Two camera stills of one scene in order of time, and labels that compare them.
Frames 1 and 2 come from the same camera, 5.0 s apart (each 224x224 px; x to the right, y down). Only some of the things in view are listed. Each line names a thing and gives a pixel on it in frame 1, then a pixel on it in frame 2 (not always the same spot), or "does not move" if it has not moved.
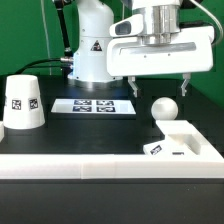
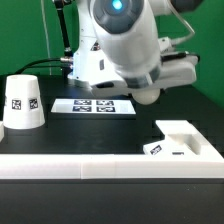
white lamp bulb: [164, 108] to [146, 96]
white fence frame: [208, 164] does not move
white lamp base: [180, 139] does not move
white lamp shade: [22, 103] does not move
